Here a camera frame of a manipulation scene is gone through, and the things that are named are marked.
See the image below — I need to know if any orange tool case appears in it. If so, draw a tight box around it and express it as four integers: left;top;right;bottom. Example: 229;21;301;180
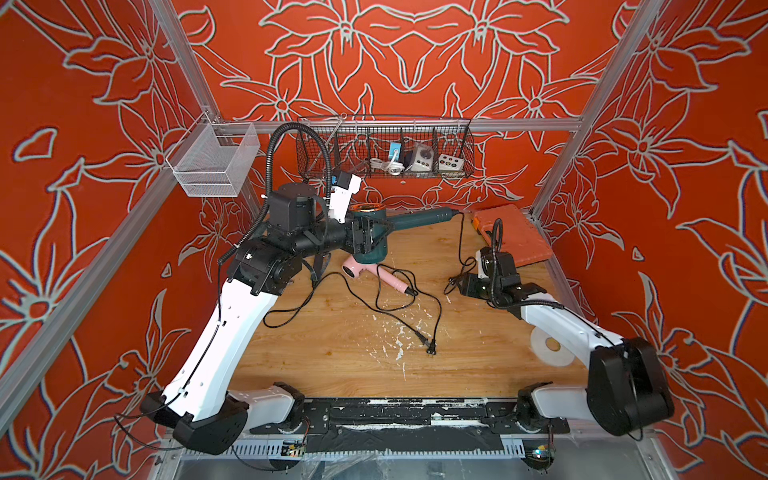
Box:
472;205;553;267

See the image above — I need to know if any black wire wall basket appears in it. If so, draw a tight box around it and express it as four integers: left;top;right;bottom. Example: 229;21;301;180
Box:
295;114;476;179

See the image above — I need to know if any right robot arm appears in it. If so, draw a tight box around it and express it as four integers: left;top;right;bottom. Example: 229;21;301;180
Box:
455;219;675;436

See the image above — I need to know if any black hair dryer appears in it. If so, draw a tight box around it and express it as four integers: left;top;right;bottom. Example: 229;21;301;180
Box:
311;252;332;286

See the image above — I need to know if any pink hair dryer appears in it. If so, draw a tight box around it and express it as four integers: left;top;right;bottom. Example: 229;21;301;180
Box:
342;256;417;297

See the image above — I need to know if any pink dryer black cord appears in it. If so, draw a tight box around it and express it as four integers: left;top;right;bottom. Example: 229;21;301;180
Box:
346;263;443;356

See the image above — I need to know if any dark green hair dryer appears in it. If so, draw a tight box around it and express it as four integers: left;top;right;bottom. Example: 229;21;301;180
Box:
346;203;459;265

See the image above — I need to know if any green dryer black cord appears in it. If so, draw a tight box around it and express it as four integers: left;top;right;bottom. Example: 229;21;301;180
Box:
442;209;481;296

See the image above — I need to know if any white power adapter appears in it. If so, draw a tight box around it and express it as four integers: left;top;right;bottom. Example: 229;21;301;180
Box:
406;143;435;173

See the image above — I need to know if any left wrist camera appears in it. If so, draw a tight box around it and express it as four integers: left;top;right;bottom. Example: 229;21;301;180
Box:
329;172;362;224

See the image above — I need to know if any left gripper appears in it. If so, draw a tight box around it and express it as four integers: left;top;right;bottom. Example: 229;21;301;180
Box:
296;206;395;260

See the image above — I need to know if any white socket cube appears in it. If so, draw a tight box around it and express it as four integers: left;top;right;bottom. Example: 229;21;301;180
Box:
437;154;465;176

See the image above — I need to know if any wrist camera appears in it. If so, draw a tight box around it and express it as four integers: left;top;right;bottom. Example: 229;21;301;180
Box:
475;247;494;279
329;172;362;224

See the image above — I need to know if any blue small box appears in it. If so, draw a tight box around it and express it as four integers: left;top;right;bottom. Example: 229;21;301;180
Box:
388;142;401;162

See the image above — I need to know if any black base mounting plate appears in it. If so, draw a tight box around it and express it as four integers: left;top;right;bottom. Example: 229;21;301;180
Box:
241;397;570;459

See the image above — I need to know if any clear plastic bin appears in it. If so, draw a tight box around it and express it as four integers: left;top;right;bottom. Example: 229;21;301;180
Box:
167;124;261;198

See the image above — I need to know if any white tape roll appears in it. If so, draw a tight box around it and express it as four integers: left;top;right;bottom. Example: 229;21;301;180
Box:
530;327;576;368

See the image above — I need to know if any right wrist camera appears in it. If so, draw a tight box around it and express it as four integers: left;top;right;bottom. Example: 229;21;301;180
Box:
475;247;494;279

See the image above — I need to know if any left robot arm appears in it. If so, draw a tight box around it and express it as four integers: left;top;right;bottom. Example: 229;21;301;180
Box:
140;183;390;455

